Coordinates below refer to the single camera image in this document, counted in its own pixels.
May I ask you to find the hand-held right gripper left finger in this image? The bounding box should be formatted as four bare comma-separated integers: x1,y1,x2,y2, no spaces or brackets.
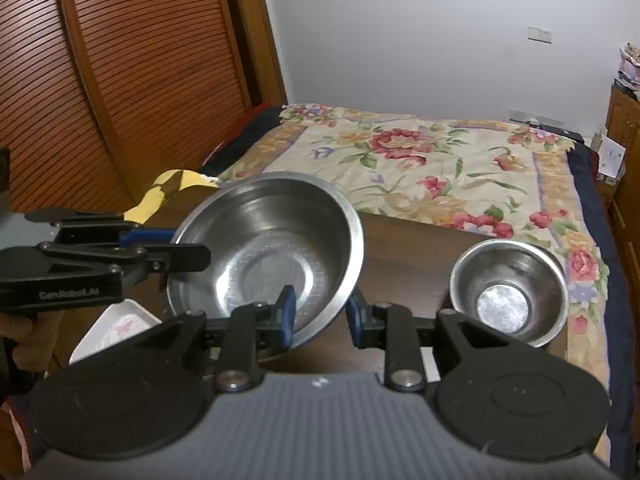
132,285,297,393

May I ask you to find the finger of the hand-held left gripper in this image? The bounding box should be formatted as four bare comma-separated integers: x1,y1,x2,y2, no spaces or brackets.
37,241,212,286
25,209,173,248

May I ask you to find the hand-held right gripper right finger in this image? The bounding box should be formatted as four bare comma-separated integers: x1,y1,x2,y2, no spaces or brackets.
346,294,507,393

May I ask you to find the large floral rectangular plate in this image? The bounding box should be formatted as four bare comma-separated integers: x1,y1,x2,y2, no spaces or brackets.
69,298,166,366

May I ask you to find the large steel bowl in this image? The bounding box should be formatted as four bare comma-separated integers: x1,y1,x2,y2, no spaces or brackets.
165,171,365,363

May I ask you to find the small steel bowl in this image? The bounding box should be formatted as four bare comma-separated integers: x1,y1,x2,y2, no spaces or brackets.
449,239,570,348

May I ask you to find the person's left hand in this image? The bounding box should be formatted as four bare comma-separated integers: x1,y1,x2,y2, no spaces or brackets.
0,310,63,372

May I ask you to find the yellow and black cloth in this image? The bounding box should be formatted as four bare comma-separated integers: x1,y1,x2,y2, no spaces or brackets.
122,169,221,226

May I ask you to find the dark blue and red bedding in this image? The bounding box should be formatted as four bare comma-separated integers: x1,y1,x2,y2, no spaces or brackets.
197,102,283,178

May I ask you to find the floral blanket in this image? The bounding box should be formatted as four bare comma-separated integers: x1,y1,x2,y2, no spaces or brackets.
215,102,638,478

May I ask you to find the wooden louvred wardrobe door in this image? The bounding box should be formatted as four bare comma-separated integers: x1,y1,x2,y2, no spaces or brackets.
0,0,131,221
55,0,251,201

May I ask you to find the white cardboard box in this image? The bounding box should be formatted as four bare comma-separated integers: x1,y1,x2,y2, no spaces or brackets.
597,132,626,186

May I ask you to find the wooden cabinet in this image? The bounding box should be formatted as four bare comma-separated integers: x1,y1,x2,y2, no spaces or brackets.
604,85,640,286

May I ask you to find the pile of papers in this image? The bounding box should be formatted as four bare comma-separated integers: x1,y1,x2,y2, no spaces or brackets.
614,42,640,95

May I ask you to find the wooden wardrobe frame post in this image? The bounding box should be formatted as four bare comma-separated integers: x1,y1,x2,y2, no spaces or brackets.
222,0,289,111

